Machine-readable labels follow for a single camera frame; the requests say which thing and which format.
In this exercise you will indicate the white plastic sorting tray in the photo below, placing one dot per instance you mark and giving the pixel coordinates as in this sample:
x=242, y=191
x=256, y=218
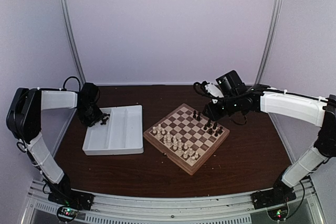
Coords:
x=121, y=135

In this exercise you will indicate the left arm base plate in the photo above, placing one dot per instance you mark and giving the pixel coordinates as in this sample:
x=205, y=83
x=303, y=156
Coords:
x=77, y=200

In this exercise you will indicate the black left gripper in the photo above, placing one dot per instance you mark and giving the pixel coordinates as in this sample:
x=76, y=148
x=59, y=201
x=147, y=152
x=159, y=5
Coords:
x=98, y=114

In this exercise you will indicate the pile of dark chess pieces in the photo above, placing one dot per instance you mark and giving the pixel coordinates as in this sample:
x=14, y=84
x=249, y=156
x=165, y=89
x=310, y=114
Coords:
x=103, y=118

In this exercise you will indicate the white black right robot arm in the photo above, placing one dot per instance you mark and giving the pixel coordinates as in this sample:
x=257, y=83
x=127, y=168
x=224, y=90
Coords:
x=229, y=95

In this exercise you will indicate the controller board with leds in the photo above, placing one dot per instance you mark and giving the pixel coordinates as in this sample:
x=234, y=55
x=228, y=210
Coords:
x=66, y=214
x=279, y=213

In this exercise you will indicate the aluminium front frame rail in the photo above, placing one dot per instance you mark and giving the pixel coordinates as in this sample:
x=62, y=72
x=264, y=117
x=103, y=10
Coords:
x=234, y=208

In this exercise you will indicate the wooden chess board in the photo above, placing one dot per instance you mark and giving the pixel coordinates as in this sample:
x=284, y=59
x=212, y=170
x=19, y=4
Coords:
x=182, y=116

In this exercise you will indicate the right controller board with LEDs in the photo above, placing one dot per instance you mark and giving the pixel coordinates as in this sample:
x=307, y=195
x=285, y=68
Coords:
x=279, y=213

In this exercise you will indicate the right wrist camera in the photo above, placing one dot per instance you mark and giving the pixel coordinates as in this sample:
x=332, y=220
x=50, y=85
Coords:
x=213, y=91

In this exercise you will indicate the aluminium corner post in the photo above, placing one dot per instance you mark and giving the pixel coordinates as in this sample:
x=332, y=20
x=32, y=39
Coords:
x=276, y=10
x=71, y=40

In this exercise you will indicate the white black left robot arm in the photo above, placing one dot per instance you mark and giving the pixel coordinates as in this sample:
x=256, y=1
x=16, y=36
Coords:
x=24, y=120

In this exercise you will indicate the aluminium right corner post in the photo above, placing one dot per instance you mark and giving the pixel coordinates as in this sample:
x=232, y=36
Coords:
x=276, y=10

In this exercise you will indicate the white chess pieces group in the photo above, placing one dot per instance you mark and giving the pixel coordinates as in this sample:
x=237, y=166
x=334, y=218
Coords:
x=177, y=143

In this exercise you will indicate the left controller board with LEDs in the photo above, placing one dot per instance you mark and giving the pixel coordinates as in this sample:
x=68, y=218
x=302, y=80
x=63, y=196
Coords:
x=66, y=214

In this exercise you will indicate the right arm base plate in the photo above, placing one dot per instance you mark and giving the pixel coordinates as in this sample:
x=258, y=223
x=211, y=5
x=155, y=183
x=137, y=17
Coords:
x=271, y=197

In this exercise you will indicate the aluminium left corner post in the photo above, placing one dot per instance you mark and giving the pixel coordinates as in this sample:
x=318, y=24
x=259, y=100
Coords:
x=71, y=40

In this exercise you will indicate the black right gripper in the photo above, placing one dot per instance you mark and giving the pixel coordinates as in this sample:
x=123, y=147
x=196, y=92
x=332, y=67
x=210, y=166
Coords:
x=213, y=114

